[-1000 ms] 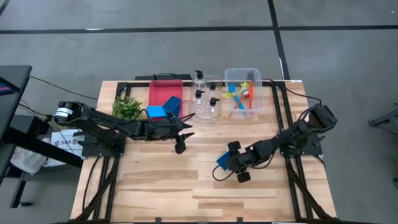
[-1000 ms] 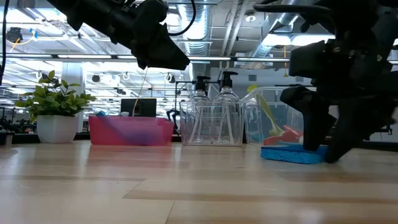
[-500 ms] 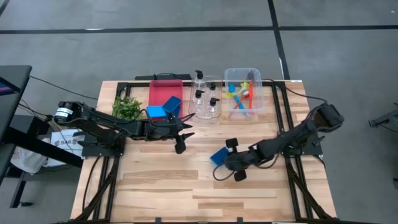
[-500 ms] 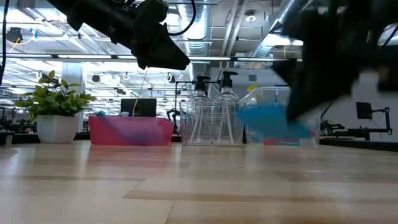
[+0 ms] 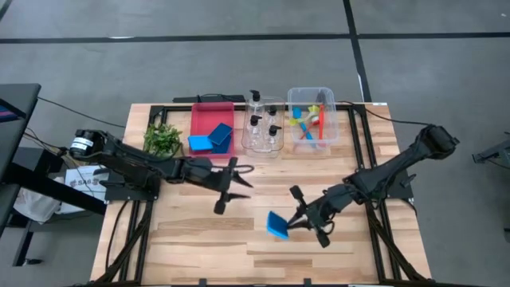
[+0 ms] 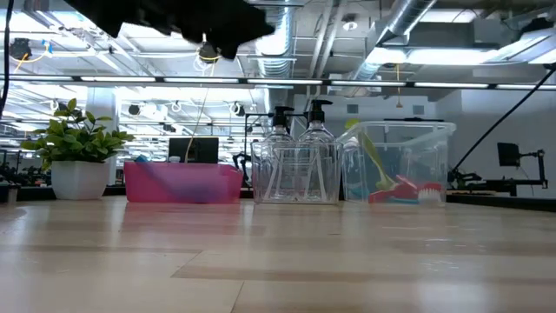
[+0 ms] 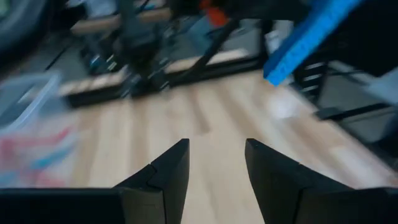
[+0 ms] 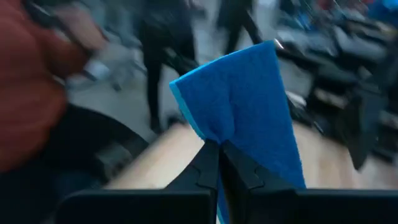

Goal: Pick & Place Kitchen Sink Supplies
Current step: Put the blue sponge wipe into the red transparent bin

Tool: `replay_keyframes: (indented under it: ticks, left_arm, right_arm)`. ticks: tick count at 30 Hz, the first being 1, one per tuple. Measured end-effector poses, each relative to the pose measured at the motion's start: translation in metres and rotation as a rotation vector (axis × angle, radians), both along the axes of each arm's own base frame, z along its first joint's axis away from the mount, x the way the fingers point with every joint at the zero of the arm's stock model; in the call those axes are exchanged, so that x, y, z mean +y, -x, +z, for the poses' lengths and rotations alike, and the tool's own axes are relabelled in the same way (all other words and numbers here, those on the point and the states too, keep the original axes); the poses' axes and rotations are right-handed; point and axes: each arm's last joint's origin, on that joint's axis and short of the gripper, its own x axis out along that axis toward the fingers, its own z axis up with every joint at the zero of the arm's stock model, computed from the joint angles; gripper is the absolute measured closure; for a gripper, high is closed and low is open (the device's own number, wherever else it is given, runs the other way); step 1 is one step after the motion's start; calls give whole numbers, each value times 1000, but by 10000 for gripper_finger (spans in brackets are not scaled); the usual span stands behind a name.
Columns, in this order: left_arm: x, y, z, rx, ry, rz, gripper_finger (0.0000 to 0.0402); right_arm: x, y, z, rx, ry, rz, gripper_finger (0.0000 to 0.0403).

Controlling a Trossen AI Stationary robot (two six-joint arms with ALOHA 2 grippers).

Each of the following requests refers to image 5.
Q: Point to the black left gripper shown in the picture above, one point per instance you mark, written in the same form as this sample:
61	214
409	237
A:
219	179

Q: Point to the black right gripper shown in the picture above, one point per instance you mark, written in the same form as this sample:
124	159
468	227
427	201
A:
318	209

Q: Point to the green dish brush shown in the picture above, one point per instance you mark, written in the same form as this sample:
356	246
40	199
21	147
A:
294	121

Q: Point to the red dish brush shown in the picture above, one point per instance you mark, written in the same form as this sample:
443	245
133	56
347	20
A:
321	127
308	131

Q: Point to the blue dish brush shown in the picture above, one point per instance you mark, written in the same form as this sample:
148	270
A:
296	112

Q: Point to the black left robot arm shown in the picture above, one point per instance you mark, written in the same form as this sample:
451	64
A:
131	163

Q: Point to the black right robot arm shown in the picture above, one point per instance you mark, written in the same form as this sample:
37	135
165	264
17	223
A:
398	163

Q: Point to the clear shallow plastic tray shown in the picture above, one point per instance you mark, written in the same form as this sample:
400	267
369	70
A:
263	150

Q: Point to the pink plastic bin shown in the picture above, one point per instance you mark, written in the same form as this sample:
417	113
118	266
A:
205	115

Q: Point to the green potted plant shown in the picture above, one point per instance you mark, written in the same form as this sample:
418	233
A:
161	139

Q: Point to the clear plastic tub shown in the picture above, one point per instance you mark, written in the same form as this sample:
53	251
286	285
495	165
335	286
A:
331	131

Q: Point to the white printed paper sheet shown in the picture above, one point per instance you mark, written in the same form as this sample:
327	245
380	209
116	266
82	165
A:
79	183

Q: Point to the white plastic bag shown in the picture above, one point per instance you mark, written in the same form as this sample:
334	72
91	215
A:
36	205

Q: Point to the grey floor stand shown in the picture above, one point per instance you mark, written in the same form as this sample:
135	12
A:
498	151

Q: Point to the black desk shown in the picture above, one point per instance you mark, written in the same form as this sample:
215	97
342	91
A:
16	103

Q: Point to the black aluminium table frame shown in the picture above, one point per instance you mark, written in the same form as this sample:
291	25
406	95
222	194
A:
175	107

